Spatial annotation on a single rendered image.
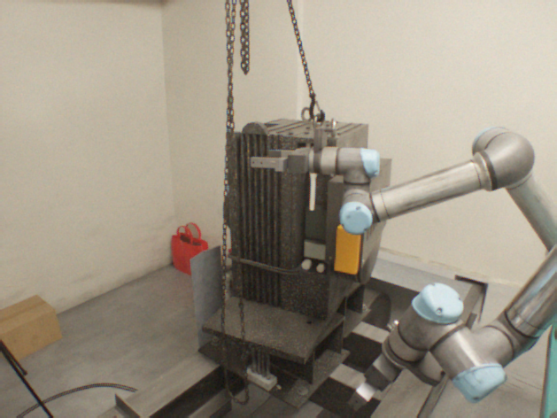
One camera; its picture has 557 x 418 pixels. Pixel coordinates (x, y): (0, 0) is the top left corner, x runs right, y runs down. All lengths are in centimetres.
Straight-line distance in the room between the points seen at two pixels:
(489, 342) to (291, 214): 94
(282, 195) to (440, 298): 89
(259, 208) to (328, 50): 143
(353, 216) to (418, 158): 157
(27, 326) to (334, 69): 272
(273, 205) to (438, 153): 122
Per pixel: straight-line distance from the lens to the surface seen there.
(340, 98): 264
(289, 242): 151
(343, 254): 133
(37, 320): 318
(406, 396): 169
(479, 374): 68
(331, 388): 176
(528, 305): 72
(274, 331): 154
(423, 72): 242
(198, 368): 177
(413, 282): 243
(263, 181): 148
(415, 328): 71
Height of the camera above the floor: 183
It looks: 19 degrees down
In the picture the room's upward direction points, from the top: straight up
